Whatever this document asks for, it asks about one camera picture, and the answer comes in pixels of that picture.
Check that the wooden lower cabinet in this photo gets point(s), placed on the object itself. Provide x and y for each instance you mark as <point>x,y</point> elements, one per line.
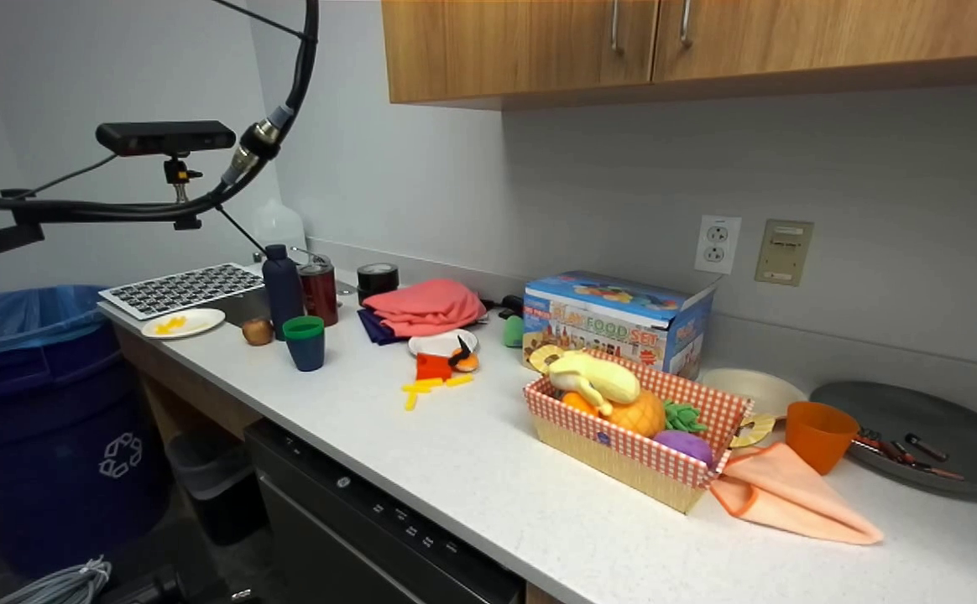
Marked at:
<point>180,398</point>

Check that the green toy food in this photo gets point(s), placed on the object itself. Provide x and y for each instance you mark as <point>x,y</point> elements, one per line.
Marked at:
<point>510,333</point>

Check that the pink folded cloth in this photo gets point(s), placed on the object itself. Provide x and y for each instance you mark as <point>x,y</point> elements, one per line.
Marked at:
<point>424,311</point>

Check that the red toy fries holder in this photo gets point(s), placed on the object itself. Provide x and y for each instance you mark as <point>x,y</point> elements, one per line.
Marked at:
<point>433,366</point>

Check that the yellow toy fries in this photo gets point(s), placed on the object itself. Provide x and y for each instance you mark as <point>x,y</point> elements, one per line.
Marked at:
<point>424,388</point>

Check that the dark purple cloth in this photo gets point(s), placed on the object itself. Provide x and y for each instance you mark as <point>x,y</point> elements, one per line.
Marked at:
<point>377,329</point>

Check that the yellow plush banana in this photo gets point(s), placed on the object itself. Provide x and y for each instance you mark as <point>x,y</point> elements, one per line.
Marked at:
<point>599,381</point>

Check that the blue toy food box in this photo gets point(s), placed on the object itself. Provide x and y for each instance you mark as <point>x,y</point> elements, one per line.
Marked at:
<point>619,315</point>

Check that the dark red tumbler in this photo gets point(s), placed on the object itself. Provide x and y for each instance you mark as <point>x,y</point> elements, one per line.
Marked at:
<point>319,289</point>

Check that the green and blue cup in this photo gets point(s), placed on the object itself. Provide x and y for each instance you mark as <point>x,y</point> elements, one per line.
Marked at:
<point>307,340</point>

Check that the orange toy fruit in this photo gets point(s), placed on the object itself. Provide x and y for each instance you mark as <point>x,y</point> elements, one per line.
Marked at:
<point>647,413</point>

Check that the dark blue water bottle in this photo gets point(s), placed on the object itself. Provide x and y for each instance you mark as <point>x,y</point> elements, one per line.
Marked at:
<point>281,283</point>

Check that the green toy vegetable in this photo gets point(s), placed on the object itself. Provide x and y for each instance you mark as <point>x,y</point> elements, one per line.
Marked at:
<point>683,418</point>

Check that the red checkered cardboard basket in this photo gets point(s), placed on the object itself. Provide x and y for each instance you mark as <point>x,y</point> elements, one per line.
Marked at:
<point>640,461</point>

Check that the clear plastic jug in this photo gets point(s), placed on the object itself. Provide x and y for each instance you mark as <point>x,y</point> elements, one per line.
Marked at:
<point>282,226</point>

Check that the brown round toy food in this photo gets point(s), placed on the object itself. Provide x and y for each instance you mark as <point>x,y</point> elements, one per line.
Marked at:
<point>258,333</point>

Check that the purple toy eggplant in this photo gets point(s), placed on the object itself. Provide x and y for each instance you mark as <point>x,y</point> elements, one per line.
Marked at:
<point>686,443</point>

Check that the black dishwasher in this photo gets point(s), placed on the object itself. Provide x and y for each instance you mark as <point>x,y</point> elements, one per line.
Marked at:
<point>343,541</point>

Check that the beige bowl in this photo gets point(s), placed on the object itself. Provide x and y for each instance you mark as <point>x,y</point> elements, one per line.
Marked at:
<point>765,389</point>

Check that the white plate with yellow food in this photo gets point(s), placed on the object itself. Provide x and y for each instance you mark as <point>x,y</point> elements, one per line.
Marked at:
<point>183,324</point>

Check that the small dark waste bin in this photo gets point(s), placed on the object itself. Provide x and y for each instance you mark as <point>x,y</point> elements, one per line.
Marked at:
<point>221,483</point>

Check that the salmon cloth napkin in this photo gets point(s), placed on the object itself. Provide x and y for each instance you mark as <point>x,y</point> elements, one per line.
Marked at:
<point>776,487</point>

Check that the checkered dish rack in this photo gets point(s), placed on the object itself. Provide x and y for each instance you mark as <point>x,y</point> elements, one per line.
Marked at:
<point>183,289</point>

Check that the orange plastic cup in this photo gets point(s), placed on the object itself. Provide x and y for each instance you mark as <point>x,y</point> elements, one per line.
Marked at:
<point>819,434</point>

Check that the blue recycling bin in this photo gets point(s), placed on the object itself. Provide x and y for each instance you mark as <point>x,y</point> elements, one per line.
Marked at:
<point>82,465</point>

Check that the dark grey round tray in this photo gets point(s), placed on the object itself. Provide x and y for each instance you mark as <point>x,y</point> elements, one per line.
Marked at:
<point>911,438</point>

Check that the grey cloth on floor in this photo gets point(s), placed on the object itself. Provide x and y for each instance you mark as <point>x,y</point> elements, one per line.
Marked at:
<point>68,585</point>

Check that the white wall outlet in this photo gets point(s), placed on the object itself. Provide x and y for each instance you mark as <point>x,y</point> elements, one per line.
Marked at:
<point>718,244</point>

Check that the beige wall plate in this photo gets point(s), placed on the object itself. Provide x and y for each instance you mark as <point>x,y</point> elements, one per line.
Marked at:
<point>785,251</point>

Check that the black camera on boom stand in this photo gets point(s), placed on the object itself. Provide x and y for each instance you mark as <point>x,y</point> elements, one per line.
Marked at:
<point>133,138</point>

